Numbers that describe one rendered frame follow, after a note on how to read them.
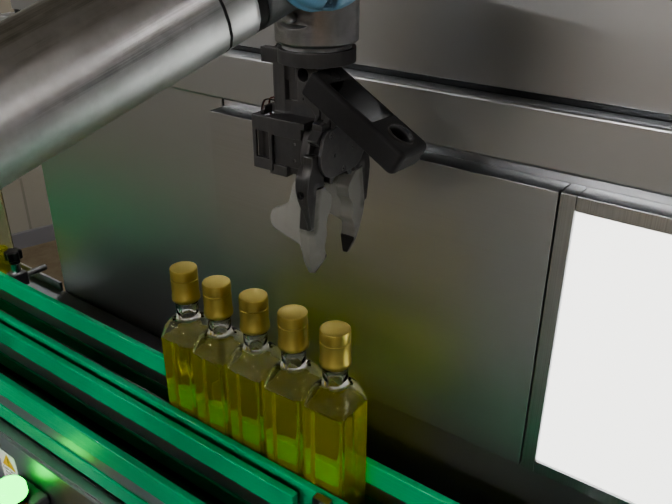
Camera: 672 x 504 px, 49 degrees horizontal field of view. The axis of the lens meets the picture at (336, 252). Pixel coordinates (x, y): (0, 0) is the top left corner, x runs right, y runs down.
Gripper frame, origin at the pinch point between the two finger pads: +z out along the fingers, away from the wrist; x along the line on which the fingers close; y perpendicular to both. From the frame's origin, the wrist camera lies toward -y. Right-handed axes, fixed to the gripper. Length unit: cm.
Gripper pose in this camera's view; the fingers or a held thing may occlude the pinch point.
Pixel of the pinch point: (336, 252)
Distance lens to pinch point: 73.6
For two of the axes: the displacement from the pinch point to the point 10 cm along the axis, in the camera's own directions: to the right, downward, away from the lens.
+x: -5.7, 3.7, -7.3
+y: -8.2, -2.6, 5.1
